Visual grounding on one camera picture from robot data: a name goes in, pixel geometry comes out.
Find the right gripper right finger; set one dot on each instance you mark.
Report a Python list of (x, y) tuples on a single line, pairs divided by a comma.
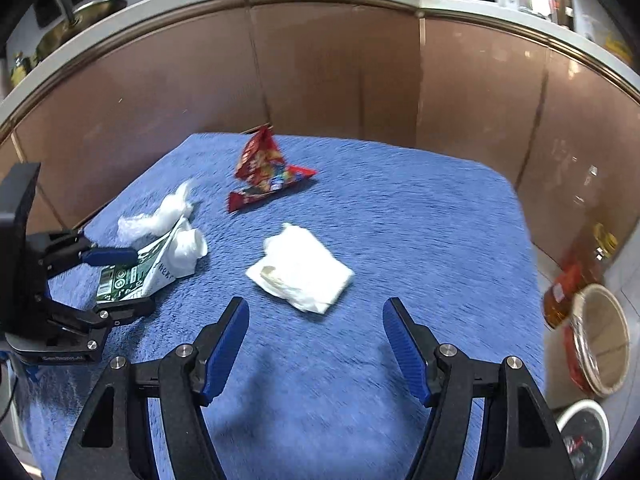
[(519, 439)]

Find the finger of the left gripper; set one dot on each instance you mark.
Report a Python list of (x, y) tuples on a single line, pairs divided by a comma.
[(109, 256), (126, 311)]

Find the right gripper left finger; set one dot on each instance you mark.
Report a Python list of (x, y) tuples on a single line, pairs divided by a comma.
[(112, 436)]

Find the green white snack packet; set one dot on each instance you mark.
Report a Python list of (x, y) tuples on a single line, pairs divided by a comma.
[(170, 258)]

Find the clear white plastic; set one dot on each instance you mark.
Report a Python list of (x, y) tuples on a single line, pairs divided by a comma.
[(173, 207)]

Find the white tissue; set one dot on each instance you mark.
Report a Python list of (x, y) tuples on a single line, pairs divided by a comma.
[(297, 268)]

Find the red snack bag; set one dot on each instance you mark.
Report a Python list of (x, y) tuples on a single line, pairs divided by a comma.
[(264, 170)]

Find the white trash bin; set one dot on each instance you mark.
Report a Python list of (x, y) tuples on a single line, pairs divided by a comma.
[(586, 436)]

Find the wooden waste basket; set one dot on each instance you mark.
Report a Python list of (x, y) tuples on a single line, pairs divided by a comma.
[(596, 342)]

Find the cooking oil bottle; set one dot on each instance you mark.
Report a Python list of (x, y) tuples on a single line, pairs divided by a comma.
[(584, 264)]

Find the blue towel mat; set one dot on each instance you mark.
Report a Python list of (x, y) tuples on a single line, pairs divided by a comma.
[(322, 396)]

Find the steel pot with handle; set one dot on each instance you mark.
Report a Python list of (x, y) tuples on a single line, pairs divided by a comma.
[(74, 22)]

